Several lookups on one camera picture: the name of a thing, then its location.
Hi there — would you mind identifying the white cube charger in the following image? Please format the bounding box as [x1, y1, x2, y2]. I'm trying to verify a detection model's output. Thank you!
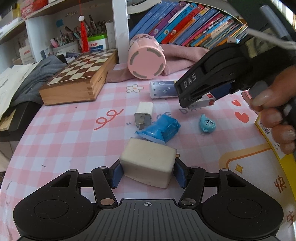
[119, 138, 177, 188]

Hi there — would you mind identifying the white red small carton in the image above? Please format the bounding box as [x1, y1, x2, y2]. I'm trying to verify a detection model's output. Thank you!
[187, 93, 216, 110]

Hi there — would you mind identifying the person's right hand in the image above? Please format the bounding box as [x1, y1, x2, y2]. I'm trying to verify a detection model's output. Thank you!
[242, 65, 295, 155]

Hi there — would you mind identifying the white printed tube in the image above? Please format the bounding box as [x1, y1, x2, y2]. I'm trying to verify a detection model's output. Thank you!
[149, 81, 178, 99]

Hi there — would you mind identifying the blue crumpled packet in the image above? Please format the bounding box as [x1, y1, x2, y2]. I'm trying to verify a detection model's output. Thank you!
[135, 114, 181, 145]

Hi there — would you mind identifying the light blue round charm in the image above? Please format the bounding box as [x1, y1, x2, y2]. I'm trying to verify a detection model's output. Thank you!
[199, 114, 216, 133]

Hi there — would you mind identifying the small white plug adapter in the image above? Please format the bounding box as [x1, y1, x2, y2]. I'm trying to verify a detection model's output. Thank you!
[134, 101, 154, 130]

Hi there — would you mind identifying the pink purple cloth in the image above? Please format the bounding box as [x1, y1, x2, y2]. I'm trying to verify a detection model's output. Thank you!
[106, 45, 209, 83]

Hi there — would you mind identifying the pink checked tablecloth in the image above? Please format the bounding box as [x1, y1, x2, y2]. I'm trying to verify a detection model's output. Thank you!
[0, 63, 296, 241]

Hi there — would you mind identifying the pink cylindrical cup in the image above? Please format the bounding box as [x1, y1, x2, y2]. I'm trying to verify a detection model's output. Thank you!
[127, 34, 166, 80]

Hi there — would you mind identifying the row of lower books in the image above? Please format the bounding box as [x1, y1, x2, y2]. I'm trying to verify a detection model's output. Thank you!
[127, 1, 248, 49]

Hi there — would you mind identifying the yellow cardboard box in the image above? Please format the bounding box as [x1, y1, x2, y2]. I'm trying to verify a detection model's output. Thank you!
[254, 114, 296, 183]

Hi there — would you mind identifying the wooden chess box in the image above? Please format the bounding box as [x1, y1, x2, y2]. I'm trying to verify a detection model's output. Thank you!
[39, 49, 118, 106]

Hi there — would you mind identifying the green lid white jar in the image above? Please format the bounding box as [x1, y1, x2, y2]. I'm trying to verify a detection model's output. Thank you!
[87, 33, 108, 52]

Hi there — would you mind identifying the red hanging tassel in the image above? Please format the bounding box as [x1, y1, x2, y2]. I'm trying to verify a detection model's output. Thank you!
[78, 0, 89, 53]

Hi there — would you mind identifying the grey cloth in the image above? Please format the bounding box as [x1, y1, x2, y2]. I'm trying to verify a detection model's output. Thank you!
[10, 55, 67, 107]

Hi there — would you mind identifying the stack of white papers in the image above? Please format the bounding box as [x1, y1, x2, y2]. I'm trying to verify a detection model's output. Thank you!
[0, 62, 39, 117]

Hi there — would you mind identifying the white bookshelf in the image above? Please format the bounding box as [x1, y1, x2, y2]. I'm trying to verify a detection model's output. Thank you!
[0, 0, 246, 68]

